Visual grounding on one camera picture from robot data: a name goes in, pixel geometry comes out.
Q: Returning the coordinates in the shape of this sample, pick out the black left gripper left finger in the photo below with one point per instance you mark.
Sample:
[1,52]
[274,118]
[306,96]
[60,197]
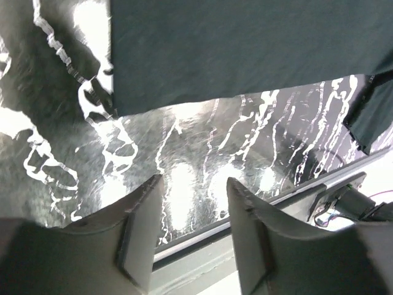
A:
[108,252]

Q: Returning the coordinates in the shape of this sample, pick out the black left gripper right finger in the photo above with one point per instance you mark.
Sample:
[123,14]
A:
[325,253]

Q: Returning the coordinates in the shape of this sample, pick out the black t shirt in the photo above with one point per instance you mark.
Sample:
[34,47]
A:
[172,52]

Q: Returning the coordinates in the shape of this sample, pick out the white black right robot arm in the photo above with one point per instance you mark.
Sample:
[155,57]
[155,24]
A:
[355,205]

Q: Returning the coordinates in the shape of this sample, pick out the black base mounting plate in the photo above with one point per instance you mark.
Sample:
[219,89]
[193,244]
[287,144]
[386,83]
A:
[196,251]

